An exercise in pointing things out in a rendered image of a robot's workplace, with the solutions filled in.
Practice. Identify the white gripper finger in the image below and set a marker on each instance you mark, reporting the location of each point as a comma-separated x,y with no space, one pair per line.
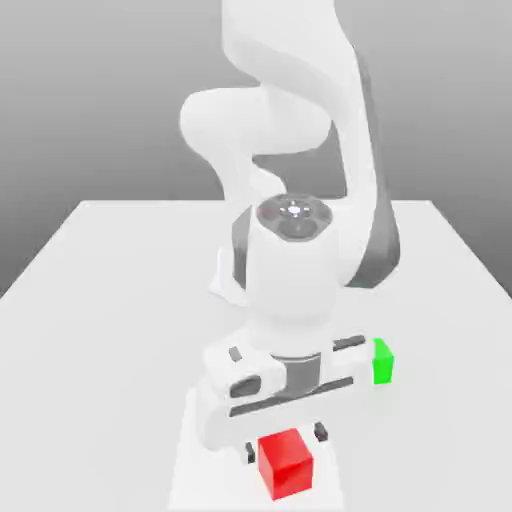
319,432
249,452

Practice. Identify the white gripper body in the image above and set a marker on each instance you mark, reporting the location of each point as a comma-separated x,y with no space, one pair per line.
240,426

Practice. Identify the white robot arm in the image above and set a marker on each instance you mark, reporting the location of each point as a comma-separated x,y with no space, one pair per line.
292,272

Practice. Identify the small red cube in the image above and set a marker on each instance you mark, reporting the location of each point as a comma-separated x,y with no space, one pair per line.
284,464

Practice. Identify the small green cube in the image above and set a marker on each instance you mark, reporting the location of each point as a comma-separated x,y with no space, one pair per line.
382,362

